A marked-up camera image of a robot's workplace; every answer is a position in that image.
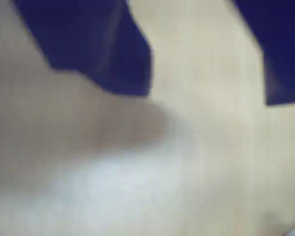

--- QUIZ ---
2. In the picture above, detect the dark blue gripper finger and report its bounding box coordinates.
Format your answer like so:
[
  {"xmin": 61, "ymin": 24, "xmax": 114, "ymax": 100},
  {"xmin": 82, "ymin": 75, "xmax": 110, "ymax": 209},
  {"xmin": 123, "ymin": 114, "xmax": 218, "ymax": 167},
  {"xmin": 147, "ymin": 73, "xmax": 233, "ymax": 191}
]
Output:
[
  {"xmin": 232, "ymin": 0, "xmax": 295, "ymax": 107},
  {"xmin": 11, "ymin": 0, "xmax": 153, "ymax": 97}
]

